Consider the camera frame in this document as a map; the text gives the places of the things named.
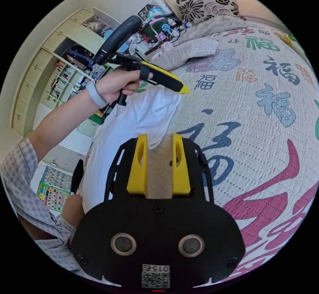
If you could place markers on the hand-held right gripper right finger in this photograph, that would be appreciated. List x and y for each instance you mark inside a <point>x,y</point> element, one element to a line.
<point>181,177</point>

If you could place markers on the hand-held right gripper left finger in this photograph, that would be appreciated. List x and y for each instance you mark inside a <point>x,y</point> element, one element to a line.
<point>137,174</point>

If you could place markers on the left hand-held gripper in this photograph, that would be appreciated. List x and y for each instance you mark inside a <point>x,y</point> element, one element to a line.
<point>162,78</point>

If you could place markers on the white t-shirt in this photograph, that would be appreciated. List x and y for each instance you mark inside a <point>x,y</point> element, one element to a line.
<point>139,114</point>

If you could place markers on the person's left forearm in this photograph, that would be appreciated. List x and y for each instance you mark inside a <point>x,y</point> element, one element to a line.
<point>64,119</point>

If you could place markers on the person's left hand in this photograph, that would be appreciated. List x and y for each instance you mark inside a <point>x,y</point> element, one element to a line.
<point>117,83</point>

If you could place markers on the beige knitted blanket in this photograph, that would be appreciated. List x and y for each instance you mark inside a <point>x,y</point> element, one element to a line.
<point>184,51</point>

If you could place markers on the cluttered bedside table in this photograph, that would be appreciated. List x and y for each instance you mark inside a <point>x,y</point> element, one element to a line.
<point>154,27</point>

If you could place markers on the floral black and cream pillow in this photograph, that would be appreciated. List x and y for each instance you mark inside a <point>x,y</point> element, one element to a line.
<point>209,5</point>

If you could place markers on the bed with printed quilt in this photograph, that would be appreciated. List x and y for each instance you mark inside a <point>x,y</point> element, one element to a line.
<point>251,139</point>

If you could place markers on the colourful chart poster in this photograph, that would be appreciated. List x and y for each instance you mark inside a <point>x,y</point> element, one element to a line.
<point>53,188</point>

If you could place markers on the light wooden cupboard with shelves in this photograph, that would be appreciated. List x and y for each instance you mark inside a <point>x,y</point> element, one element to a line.
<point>49,57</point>

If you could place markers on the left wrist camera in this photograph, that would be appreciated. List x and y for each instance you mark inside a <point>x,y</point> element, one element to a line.
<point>117,39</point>

